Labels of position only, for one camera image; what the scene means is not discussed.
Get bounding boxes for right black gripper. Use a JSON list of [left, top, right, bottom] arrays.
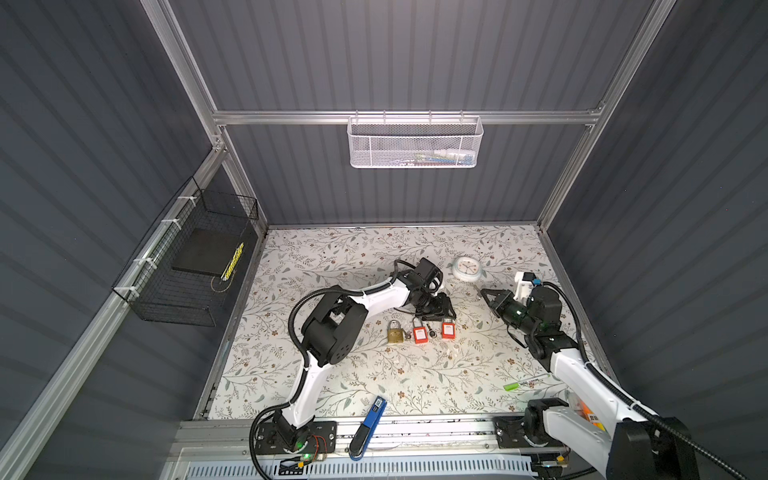
[[483, 287, 538, 337]]

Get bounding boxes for red padlock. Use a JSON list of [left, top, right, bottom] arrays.
[[441, 319, 456, 340], [412, 317, 429, 345]]

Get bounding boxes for brass padlock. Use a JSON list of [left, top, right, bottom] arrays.
[[387, 320, 405, 344]]

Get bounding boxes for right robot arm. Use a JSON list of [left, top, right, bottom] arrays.
[[479, 272, 745, 479]]

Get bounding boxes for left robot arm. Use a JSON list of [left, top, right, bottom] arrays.
[[249, 258, 456, 451]]

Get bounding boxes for white round clock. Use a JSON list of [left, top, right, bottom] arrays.
[[451, 256, 484, 283]]

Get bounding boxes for green marker pen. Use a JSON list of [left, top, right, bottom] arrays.
[[503, 373, 550, 392]]

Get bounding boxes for coloured marker pack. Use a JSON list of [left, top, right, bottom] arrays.
[[577, 401, 606, 431]]

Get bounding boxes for blue black utility knife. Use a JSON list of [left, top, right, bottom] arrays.
[[348, 396, 387, 461]]

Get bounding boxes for black pad in basket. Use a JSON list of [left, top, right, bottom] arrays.
[[171, 228, 241, 276]]

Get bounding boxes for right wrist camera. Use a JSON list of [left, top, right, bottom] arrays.
[[514, 271, 541, 305]]

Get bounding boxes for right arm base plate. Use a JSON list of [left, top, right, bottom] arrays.
[[492, 415, 539, 449]]

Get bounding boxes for white wire mesh basket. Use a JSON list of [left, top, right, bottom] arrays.
[[346, 114, 484, 169]]

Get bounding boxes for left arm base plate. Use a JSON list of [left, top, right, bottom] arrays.
[[252, 421, 338, 455]]

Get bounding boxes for black wire basket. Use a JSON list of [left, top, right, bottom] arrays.
[[113, 181, 259, 327]]

